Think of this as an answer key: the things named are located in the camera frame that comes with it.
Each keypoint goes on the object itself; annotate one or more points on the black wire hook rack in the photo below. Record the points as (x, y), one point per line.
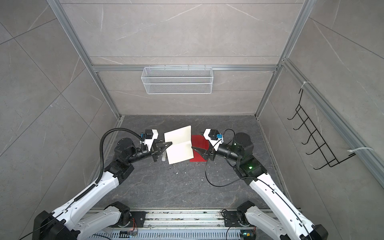
(315, 136)

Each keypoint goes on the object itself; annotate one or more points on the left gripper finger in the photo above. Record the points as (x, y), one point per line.
(163, 145)
(160, 151)

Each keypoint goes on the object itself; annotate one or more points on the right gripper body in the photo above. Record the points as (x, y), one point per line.
(213, 151)

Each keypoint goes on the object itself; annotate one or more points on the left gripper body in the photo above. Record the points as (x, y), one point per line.
(152, 152)

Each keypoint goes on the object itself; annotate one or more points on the beige letter paper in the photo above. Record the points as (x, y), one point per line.
(181, 148)

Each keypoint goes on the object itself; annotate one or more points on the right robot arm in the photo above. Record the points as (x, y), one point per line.
(256, 176)

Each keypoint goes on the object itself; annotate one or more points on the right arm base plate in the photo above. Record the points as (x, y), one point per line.
(231, 219)

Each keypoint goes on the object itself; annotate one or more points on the grey slotted cable duct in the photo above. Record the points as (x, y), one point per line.
(205, 234)

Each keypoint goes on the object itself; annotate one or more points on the white wire mesh basket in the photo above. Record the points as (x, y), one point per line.
(178, 80)

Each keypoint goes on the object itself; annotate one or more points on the red envelope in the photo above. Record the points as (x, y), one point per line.
(200, 145)

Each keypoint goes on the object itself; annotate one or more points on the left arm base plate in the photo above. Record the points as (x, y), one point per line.
(136, 219)

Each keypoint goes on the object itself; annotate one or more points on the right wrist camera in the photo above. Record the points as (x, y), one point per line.
(214, 137)

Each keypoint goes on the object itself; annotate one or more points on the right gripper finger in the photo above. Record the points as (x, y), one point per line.
(201, 151)
(198, 157)

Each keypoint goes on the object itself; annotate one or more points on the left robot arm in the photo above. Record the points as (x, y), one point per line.
(48, 227)

